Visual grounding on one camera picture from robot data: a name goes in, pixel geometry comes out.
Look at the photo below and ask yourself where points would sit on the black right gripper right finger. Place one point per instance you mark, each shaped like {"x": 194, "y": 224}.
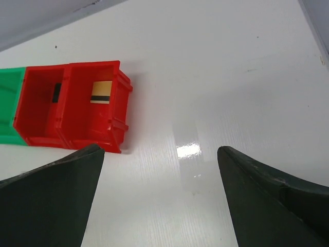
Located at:
{"x": 269, "y": 207}

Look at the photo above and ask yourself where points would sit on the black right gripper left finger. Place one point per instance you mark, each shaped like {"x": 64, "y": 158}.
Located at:
{"x": 50, "y": 205}

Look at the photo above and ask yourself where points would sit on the black card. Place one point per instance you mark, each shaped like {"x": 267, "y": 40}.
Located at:
{"x": 56, "y": 92}

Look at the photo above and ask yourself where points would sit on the gold card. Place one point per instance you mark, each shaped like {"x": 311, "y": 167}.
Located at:
{"x": 101, "y": 92}

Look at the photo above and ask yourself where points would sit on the red bin middle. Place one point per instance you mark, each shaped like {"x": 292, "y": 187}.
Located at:
{"x": 35, "y": 118}

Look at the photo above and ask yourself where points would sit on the red bin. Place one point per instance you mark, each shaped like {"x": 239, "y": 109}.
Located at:
{"x": 35, "y": 118}
{"x": 81, "y": 122}

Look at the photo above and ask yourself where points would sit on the red bin right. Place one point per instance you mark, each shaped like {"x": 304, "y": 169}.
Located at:
{"x": 81, "y": 122}

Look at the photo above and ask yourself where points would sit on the green bin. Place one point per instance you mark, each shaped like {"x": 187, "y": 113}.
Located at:
{"x": 11, "y": 85}

